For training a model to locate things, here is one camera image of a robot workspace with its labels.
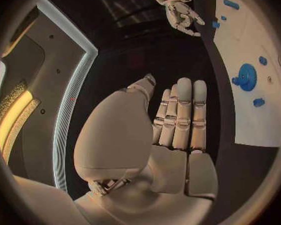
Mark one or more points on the blue long cylinder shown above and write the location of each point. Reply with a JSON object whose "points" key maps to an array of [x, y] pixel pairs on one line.
{"points": [[231, 4]]}

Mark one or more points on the blue plug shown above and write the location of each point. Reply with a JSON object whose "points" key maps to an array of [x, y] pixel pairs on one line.
{"points": [[262, 60], [258, 102]]}

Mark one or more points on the blue block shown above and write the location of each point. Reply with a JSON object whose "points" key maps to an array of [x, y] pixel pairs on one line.
{"points": [[215, 24]]}

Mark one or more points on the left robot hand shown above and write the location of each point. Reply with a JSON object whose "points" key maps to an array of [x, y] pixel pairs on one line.
{"points": [[121, 135]]}

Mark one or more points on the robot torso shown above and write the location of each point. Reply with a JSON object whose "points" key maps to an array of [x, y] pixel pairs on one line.
{"points": [[49, 69]]}

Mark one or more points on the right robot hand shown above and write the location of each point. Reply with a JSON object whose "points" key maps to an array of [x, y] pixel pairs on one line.
{"points": [[180, 11]]}

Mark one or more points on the small blue peg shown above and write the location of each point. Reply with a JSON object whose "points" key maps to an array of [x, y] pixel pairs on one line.
{"points": [[223, 18]]}

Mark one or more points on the white task board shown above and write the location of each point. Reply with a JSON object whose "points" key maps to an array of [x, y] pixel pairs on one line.
{"points": [[255, 41]]}

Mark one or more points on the blue gear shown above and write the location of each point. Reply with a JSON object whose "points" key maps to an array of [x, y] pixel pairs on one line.
{"points": [[247, 76]]}

